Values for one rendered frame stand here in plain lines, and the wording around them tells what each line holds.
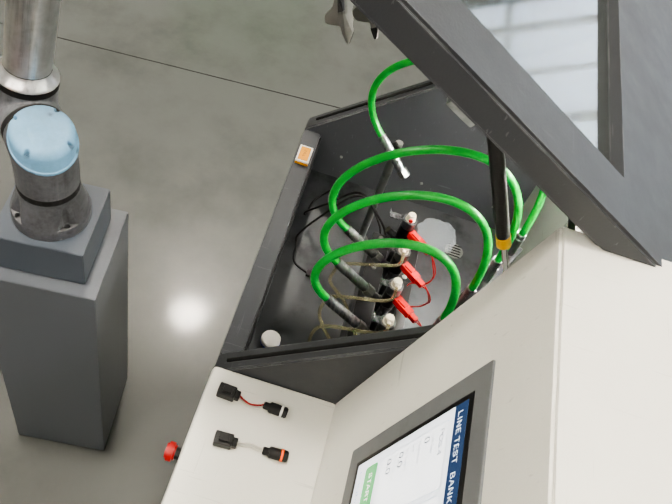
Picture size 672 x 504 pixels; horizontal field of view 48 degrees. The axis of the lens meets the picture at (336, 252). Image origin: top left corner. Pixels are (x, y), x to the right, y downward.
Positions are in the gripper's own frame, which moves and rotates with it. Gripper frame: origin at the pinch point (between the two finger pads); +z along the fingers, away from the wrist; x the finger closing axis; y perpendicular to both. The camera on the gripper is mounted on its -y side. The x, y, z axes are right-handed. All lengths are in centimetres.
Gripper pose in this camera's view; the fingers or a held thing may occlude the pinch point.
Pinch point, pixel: (364, 34)
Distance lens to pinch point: 144.2
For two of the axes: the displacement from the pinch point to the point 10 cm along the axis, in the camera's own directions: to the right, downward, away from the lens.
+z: 1.7, 9.6, 2.4
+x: -6.7, 2.9, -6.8
